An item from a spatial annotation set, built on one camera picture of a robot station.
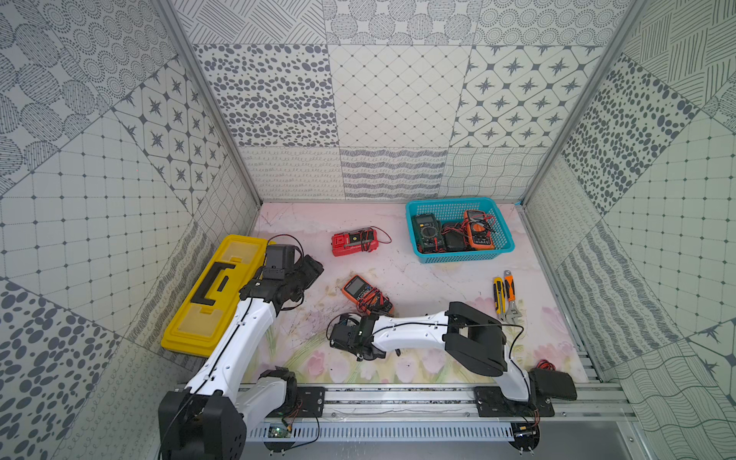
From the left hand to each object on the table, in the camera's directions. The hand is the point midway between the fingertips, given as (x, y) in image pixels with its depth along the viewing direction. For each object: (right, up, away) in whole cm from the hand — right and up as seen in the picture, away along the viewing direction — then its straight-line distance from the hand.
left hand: (314, 266), depth 82 cm
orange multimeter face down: (+15, -11, +8) cm, 20 cm away
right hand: (+22, -17, +5) cm, 28 cm away
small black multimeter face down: (+46, +8, +19) cm, 51 cm away
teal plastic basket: (+48, +18, +29) cm, 59 cm away
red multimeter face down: (+10, +6, +21) cm, 24 cm away
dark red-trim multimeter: (+37, +10, +20) cm, 43 cm away
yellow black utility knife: (+59, -11, +11) cm, 61 cm away
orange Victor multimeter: (+55, +13, +20) cm, 60 cm away
